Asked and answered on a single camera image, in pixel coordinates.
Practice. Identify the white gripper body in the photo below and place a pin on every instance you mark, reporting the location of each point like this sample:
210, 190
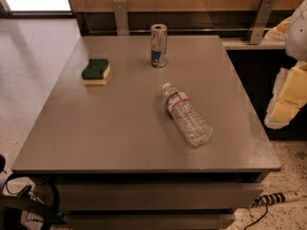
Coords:
297, 35

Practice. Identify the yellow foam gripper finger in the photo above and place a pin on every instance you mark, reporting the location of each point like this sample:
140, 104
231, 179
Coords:
278, 32
289, 95

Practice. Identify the clear plastic water bottle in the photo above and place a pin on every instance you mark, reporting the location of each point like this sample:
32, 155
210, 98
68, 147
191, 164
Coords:
191, 124

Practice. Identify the white power strip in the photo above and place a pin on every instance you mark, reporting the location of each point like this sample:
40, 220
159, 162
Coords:
276, 198

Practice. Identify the silver blue energy drink can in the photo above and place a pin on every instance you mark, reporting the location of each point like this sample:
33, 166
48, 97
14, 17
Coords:
159, 45

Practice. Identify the grey drawer cabinet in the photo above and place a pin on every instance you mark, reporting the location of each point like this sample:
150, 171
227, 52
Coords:
117, 156

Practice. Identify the green yellow sponge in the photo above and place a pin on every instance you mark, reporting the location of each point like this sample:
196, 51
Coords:
96, 71

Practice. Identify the right metal bracket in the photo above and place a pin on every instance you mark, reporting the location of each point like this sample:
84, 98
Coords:
256, 32

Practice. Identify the metal bracket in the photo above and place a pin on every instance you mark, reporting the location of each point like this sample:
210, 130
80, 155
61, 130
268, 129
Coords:
121, 17
256, 32

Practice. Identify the left metal bracket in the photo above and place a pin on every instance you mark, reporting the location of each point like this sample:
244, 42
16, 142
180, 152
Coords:
121, 17

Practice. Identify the metal rail bar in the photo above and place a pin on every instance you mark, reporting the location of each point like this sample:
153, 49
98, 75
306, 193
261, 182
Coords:
178, 31

